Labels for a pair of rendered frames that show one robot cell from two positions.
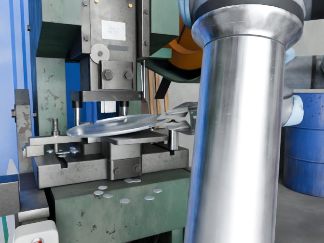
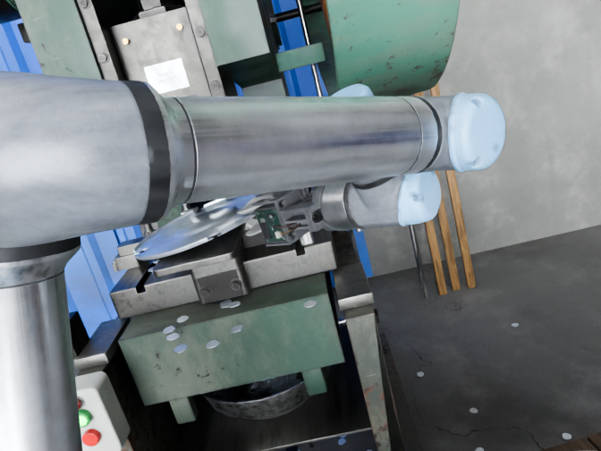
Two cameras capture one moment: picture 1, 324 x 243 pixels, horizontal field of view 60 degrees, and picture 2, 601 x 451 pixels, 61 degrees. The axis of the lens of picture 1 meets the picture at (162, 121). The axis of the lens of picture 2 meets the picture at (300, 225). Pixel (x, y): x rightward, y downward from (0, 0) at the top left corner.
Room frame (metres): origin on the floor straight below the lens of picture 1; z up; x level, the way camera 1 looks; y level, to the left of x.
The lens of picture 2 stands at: (0.09, -0.51, 1.04)
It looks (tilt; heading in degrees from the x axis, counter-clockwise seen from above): 18 degrees down; 31
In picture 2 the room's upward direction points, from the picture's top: 15 degrees counter-clockwise
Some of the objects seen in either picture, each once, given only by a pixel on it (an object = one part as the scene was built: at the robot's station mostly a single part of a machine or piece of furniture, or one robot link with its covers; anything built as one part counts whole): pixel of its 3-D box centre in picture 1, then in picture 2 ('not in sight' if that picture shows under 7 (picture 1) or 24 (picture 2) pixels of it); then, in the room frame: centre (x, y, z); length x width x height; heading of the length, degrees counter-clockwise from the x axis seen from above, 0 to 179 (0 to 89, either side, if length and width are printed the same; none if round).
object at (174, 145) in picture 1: (172, 134); (301, 219); (0.88, -0.03, 0.75); 0.03 x 0.03 x 0.10; 27
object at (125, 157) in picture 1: (126, 154); (215, 267); (0.76, 0.10, 0.72); 0.25 x 0.14 x 0.14; 27
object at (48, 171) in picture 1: (107, 156); (232, 253); (0.92, 0.18, 0.68); 0.45 x 0.30 x 0.06; 117
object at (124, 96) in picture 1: (106, 99); not in sight; (0.92, 0.18, 0.86); 0.20 x 0.16 x 0.05; 117
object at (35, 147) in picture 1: (52, 135); (147, 237); (0.84, 0.33, 0.76); 0.17 x 0.06 x 0.10; 117
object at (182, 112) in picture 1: (171, 114); (251, 208); (0.75, -0.03, 0.83); 0.09 x 0.06 x 0.03; 80
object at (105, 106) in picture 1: (107, 106); not in sight; (0.91, 0.18, 0.84); 0.05 x 0.03 x 0.04; 117
